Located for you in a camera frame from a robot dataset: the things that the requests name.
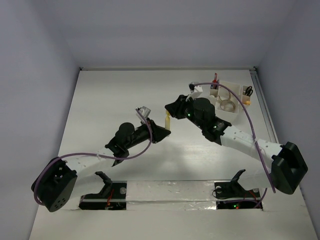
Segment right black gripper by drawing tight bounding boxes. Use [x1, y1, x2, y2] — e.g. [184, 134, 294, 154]
[165, 94, 206, 130]

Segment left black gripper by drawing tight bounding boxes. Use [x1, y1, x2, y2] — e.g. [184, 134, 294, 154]
[124, 117, 170, 150]

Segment yellow highlighter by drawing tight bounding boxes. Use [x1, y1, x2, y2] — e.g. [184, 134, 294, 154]
[164, 115, 171, 131]

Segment red gel pen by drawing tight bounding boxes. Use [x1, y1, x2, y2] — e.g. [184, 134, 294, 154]
[211, 73, 218, 89]

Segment beige masking tape roll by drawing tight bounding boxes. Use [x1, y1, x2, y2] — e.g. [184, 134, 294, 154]
[219, 87, 231, 100]

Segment white perforated organizer basket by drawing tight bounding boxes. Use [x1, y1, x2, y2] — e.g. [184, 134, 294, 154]
[208, 81, 253, 123]

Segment clear tape roll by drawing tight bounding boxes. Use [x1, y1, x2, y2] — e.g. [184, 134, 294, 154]
[220, 99, 236, 113]

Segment black handled scissors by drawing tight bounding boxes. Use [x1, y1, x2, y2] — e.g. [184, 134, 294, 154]
[244, 86, 253, 97]

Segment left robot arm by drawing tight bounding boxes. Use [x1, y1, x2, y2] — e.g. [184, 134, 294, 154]
[31, 118, 171, 212]

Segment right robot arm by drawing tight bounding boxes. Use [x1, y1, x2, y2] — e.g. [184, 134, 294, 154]
[164, 95, 308, 196]

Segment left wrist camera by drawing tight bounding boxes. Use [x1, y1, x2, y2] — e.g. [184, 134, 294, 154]
[135, 106, 151, 121]

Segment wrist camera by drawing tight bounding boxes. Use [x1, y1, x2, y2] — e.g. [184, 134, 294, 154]
[187, 82, 203, 99]
[135, 106, 151, 121]

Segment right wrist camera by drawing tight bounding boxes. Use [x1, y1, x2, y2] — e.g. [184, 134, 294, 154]
[187, 82, 203, 99]

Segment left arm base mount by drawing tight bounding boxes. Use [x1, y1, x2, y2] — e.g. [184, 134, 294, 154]
[78, 171, 127, 211]

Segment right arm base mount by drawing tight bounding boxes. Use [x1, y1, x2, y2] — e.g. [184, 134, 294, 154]
[211, 169, 263, 210]

